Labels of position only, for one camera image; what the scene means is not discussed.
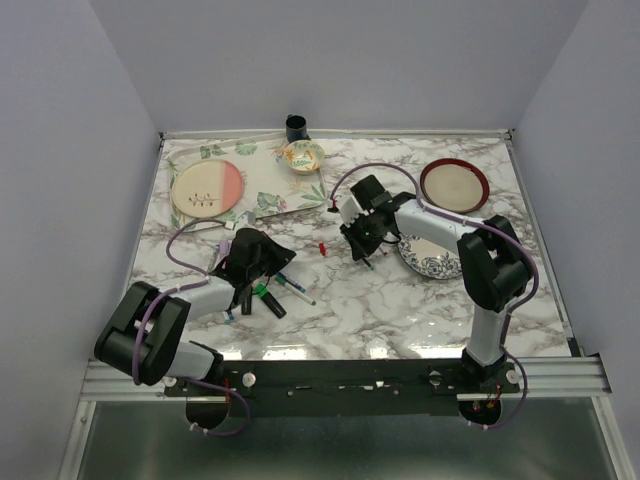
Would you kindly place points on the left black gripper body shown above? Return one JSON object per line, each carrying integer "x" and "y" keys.
{"x": 253, "y": 271}

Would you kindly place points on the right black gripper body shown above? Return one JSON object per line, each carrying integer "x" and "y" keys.
{"x": 363, "y": 234}

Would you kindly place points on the green capped white marker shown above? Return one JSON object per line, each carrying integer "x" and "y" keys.
{"x": 295, "y": 291}

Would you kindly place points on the dark slim pen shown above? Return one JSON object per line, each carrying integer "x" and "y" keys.
{"x": 367, "y": 263}

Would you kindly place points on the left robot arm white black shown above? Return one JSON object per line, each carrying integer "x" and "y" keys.
{"x": 143, "y": 337}

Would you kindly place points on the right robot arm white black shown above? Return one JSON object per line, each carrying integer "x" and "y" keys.
{"x": 496, "y": 268}

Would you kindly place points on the green capped black highlighter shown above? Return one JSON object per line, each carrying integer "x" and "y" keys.
{"x": 262, "y": 292}

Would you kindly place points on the orange capped black highlighter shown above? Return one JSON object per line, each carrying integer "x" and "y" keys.
{"x": 246, "y": 306}

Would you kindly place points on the blue floral white plate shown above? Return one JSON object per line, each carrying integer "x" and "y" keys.
{"x": 428, "y": 259}

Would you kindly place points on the floral leaf serving tray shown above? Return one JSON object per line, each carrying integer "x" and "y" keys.
{"x": 270, "y": 186}

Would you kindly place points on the pink cream round plate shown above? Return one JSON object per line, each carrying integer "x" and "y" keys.
{"x": 207, "y": 188}

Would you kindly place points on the floral ceramic bowl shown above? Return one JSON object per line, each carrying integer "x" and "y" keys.
{"x": 304, "y": 156}

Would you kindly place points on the red rimmed beige plate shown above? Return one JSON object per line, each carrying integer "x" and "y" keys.
{"x": 454, "y": 185}

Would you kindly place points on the dark blue mug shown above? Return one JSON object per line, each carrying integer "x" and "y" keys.
{"x": 296, "y": 128}

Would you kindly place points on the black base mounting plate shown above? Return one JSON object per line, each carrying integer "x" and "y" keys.
{"x": 275, "y": 403}

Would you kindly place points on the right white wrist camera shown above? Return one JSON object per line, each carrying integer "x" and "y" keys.
{"x": 348, "y": 208}

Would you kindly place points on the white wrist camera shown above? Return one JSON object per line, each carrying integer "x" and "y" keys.
{"x": 244, "y": 220}
{"x": 348, "y": 208}

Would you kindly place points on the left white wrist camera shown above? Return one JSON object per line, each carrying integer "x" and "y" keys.
{"x": 244, "y": 220}

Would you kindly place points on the aluminium frame rail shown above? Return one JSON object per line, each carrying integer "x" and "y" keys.
{"x": 540, "y": 377}

